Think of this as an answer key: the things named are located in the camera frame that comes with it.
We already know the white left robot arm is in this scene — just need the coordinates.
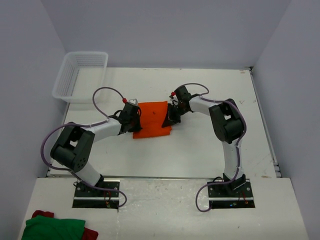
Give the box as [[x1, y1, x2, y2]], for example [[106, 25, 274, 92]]
[[50, 101, 142, 197]]

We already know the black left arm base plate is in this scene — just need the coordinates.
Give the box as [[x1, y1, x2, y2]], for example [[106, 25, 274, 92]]
[[72, 176, 120, 210]]

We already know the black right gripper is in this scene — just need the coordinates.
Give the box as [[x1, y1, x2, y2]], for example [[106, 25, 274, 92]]
[[162, 103, 189, 129]]

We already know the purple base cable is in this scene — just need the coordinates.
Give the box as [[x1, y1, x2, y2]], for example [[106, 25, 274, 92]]
[[196, 178, 238, 213], [79, 178, 128, 208]]

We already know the green folded t shirt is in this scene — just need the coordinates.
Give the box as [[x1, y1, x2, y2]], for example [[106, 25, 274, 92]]
[[20, 216, 87, 240]]

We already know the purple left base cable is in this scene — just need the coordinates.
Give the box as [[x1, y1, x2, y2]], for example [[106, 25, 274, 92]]
[[79, 178, 128, 208]]

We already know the white plastic basket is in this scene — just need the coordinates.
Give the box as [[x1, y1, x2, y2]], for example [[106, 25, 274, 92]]
[[52, 51, 109, 104]]

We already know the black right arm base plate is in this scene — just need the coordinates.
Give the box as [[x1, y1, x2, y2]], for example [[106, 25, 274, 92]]
[[207, 179, 256, 209]]

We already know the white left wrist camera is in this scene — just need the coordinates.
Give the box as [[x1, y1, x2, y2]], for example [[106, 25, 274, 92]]
[[128, 98, 138, 106]]

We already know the red folded t shirt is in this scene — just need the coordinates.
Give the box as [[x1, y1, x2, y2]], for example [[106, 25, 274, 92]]
[[31, 209, 100, 240]]

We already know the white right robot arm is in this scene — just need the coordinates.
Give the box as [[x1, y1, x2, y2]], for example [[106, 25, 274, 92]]
[[161, 83, 247, 197]]

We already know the orange t shirt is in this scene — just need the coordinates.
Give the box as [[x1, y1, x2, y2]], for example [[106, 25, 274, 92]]
[[132, 101, 172, 139]]

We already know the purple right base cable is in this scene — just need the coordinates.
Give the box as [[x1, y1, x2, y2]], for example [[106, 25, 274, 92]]
[[196, 178, 238, 213]]

